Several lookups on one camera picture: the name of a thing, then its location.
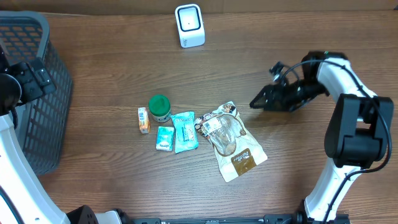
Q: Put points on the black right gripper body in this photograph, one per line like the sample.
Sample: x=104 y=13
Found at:
x=300 y=89

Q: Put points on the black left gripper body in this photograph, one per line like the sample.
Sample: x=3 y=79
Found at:
x=31 y=84

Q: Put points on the cream brown snack pouch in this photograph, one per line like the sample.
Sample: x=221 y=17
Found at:
x=236 y=149

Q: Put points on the teal snack packet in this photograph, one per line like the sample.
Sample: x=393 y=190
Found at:
x=186 y=137

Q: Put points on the green lid seasoning jar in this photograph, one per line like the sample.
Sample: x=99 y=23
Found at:
x=160 y=108

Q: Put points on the small teal tissue pack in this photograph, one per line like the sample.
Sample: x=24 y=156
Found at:
x=165 y=138

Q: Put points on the small orange carton box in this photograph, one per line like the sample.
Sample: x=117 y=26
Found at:
x=144 y=122

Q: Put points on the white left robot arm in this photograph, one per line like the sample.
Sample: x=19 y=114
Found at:
x=23 y=199

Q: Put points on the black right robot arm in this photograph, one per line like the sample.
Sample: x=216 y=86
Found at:
x=358 y=138

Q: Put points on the white barcode scanner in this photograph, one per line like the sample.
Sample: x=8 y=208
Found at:
x=190 y=25

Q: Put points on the grey plastic mesh basket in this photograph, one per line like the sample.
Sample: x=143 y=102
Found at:
x=25 y=35

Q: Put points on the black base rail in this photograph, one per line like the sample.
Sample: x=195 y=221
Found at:
x=211 y=220

